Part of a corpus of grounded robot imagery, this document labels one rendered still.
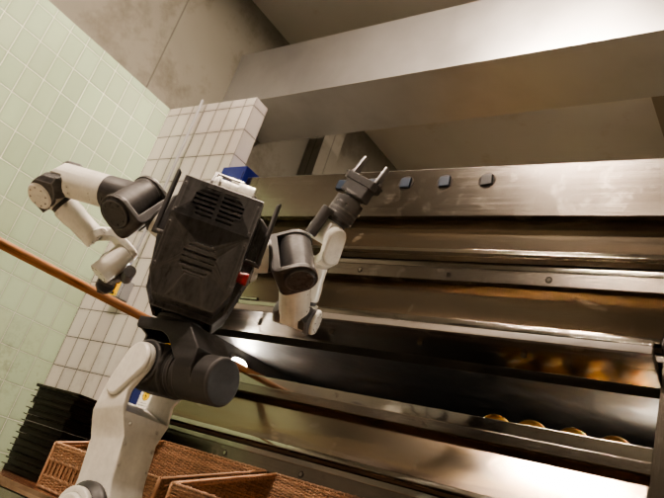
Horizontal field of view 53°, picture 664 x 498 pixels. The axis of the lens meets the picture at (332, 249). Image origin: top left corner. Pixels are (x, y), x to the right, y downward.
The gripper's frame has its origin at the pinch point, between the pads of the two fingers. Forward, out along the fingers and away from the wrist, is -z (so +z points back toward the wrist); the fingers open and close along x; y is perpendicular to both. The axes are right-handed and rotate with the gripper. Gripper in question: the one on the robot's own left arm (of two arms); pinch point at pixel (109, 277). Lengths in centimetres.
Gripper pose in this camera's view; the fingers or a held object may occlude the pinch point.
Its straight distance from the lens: 220.3
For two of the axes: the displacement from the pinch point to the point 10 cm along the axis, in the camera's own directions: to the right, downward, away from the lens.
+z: 3.9, -2.5, -8.9
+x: -3.0, 8.8, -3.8
